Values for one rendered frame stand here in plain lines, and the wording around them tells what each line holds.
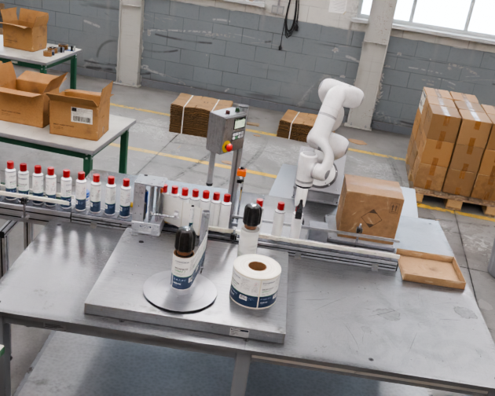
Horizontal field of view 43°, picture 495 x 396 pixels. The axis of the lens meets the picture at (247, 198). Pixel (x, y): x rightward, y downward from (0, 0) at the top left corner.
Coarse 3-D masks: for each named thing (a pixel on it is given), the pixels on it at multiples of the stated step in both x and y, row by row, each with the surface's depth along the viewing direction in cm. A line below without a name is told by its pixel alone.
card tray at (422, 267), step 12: (396, 252) 329; (408, 252) 329; (420, 252) 328; (408, 264) 321; (420, 264) 323; (432, 264) 325; (444, 264) 327; (456, 264) 321; (408, 276) 305; (420, 276) 305; (432, 276) 313; (444, 276) 315; (456, 276) 317
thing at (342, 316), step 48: (48, 240) 297; (96, 240) 303; (432, 240) 351; (0, 288) 257; (48, 288) 262; (288, 288) 286; (336, 288) 291; (384, 288) 297; (432, 288) 303; (144, 336) 243; (192, 336) 245; (288, 336) 253; (336, 336) 257; (384, 336) 262; (432, 336) 266; (480, 336) 271; (480, 384) 241
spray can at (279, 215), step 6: (282, 204) 308; (276, 210) 310; (282, 210) 309; (276, 216) 310; (282, 216) 310; (276, 222) 311; (282, 222) 312; (276, 228) 312; (282, 228) 314; (276, 234) 313; (276, 240) 315
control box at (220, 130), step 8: (216, 112) 298; (224, 112) 299; (232, 112) 301; (240, 112) 303; (216, 120) 296; (224, 120) 294; (232, 120) 297; (208, 128) 301; (216, 128) 298; (224, 128) 295; (232, 128) 300; (240, 128) 305; (208, 136) 302; (216, 136) 299; (224, 136) 297; (208, 144) 303; (216, 144) 300; (224, 144) 299; (232, 144) 304; (240, 144) 310; (216, 152) 301; (224, 152) 302
